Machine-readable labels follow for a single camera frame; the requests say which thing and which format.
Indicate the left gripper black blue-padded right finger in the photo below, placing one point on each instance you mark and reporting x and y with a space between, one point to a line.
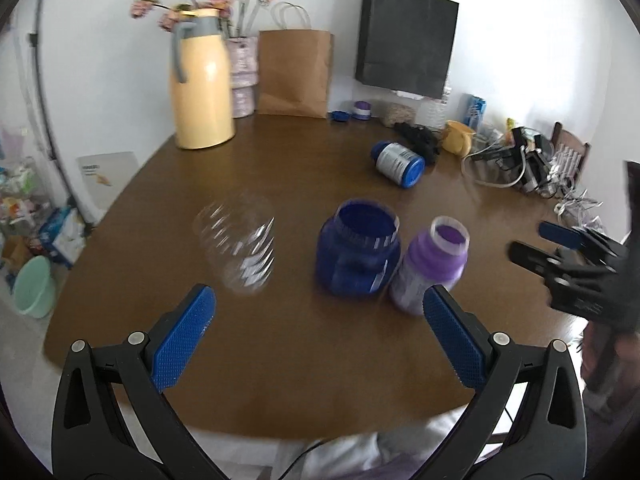
526 419

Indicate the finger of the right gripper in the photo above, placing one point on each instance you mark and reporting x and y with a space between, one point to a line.
564 266
589 242

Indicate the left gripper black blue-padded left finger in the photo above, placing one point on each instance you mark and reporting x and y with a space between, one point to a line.
112 419

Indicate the blue white-labelled bottle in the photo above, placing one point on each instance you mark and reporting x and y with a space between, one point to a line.
398 163

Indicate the clear plastic cup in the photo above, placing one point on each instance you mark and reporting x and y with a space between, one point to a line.
236 234

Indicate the wooden chair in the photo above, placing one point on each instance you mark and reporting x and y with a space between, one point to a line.
570 153

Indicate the purple open bottle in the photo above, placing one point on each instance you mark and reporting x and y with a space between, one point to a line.
436 256

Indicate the grey trousers legs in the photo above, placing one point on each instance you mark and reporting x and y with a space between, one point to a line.
383 455

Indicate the yellow mug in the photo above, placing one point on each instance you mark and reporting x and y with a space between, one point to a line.
457 138

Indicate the green plastic basin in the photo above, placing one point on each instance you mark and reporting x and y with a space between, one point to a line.
34 291

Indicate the blue white carton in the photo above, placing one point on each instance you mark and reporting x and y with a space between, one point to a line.
474 112

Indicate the black glove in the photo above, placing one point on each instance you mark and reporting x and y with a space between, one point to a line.
421 140

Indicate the dark blue open jar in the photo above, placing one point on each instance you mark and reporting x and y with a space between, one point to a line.
358 249

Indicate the blue white package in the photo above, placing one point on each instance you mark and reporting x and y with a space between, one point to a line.
62 236

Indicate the cluttered storage shelf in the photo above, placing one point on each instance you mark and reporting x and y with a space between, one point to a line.
25 201

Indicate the purple bottle lid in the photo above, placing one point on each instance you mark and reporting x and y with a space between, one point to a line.
361 110

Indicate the black paper bag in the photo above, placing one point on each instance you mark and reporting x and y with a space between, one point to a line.
406 45

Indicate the blue bottle lid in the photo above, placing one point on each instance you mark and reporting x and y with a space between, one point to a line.
340 116

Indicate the white leaning board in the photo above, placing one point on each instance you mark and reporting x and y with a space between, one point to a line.
106 175

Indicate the brown paper bag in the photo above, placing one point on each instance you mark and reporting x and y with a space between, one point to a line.
294 65

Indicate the yellow thermos jug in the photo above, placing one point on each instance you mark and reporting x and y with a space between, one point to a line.
200 81

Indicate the pink patterned vase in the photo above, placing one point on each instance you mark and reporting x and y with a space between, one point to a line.
243 56

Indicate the black tripod stand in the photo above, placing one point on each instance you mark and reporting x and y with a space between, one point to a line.
53 154

